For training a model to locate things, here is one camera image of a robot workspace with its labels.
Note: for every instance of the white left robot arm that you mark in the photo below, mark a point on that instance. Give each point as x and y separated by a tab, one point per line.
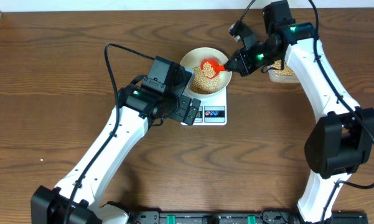
77	197

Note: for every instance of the beige bowl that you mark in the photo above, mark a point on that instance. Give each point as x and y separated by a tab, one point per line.
195	57

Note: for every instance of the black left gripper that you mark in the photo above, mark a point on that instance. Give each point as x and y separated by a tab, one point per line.
179	114

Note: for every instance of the clear plastic container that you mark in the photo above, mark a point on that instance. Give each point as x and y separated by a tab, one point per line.
281	79

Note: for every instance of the white digital kitchen scale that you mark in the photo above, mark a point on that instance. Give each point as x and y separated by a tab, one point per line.
212	109

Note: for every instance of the yellow soybeans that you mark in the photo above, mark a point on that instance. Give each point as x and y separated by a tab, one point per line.
281	69

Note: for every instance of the soybeans in bowl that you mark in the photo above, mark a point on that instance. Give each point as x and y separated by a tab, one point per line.
205	80

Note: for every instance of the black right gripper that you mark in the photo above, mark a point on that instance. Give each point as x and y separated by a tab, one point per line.
245	68

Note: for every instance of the red measuring scoop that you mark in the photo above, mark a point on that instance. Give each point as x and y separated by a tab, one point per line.
217	67

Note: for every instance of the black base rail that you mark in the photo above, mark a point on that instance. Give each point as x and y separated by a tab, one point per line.
211	217

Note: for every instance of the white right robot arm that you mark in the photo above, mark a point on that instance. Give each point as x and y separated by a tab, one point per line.
343	136

